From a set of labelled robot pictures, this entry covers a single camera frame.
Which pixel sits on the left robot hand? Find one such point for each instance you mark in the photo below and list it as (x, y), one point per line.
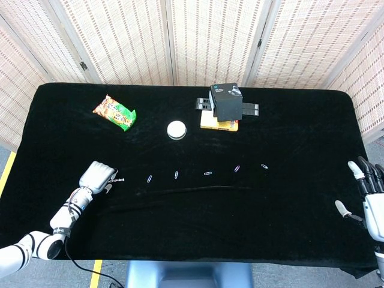
(96, 177)

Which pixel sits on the folding screen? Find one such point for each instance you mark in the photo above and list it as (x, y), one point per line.
(204, 39)

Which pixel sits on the round white tin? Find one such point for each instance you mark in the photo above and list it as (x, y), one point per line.
(177, 129)

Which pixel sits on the flat yellow box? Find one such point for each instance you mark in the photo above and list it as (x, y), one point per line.
(210, 123)

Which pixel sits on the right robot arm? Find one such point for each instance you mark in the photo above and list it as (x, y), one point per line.
(380, 258)

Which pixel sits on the flat black strip case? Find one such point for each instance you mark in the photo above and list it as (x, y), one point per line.
(250, 106)
(250, 112)

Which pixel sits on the black velvet tablecloth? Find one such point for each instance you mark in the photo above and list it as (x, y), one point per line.
(192, 216)

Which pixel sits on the green orange snack bag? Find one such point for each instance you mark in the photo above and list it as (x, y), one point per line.
(115, 114)

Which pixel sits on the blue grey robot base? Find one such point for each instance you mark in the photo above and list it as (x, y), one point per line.
(186, 276)

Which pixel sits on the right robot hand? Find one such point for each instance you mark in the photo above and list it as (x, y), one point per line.
(373, 207)

